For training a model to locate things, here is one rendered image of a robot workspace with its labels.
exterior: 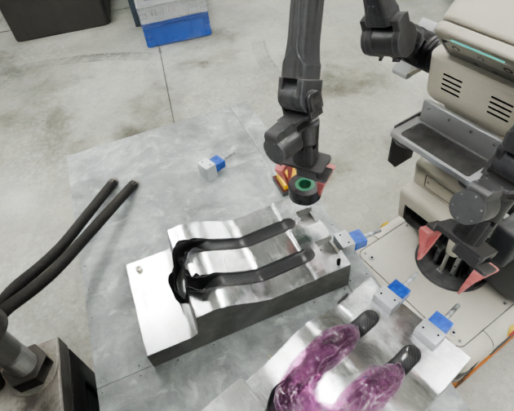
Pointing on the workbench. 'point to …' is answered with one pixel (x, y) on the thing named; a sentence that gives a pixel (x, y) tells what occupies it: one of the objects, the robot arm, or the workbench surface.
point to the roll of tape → (303, 191)
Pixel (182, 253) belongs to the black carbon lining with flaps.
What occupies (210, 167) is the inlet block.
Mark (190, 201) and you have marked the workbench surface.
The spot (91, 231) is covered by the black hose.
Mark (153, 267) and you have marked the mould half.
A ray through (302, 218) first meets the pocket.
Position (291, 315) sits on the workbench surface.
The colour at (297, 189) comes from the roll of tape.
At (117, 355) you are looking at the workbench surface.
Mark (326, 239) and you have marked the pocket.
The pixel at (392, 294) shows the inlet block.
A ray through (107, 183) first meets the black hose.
